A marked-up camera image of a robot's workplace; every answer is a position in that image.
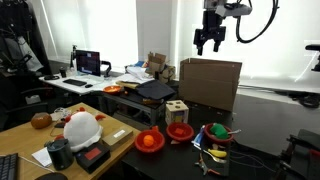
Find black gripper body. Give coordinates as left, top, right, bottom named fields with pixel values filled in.
left=193, top=10, right=226, bottom=46

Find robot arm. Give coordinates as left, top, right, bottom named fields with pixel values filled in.
left=193, top=0, right=252, bottom=55

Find orange bowl middle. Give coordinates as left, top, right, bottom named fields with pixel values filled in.
left=166, top=122, right=194, bottom=142

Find orange plastic bowl with fork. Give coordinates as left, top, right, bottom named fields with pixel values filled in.
left=204, top=123, right=233, bottom=144

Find orange bowl on far shelf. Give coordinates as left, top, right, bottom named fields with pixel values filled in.
left=103, top=85, right=122, bottom=95

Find orange bowl with orange ball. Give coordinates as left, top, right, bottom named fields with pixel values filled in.
left=135, top=126, right=165, bottom=153

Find small open cardboard box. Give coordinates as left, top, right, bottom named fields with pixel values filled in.
left=148, top=52, right=166, bottom=74

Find wooden shape sorter box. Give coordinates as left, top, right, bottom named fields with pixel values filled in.
left=165, top=100, right=189, bottom=124

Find silver plastic fork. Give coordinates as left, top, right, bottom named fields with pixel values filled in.
left=228, top=129, right=242, bottom=135

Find toothpaste tube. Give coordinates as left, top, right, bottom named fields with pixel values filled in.
left=191, top=125, right=205, bottom=147

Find orange ball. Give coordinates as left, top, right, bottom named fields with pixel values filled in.
left=143, top=135, right=154, bottom=147

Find yellow toy banana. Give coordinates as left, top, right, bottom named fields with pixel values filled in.
left=208, top=149, right=227, bottom=158

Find computer monitor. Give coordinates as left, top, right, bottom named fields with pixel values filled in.
left=76, top=50, right=101, bottom=76

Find silver fork on table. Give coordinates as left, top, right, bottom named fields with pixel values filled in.
left=202, top=150, right=227, bottom=164

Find black keyboard on desk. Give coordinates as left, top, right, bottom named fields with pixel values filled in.
left=62, top=79, right=87, bottom=86

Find white plush chicken toy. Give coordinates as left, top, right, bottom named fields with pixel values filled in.
left=55, top=107, right=103, bottom=152

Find black box with red label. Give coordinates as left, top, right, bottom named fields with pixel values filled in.
left=75, top=143, right=110, bottom=174

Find dark cylindrical speaker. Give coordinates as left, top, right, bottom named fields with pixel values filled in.
left=45, top=138, right=74, bottom=170

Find brown football toy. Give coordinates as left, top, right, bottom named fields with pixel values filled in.
left=31, top=112, right=52, bottom=129

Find black keyboard near corner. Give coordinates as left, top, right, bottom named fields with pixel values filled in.
left=0, top=153, right=19, bottom=180

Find black cable loop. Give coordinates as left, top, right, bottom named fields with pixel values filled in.
left=235, top=0, right=280, bottom=44

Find orange-handled pliers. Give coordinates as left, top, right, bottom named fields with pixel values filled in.
left=194, top=154, right=219, bottom=175

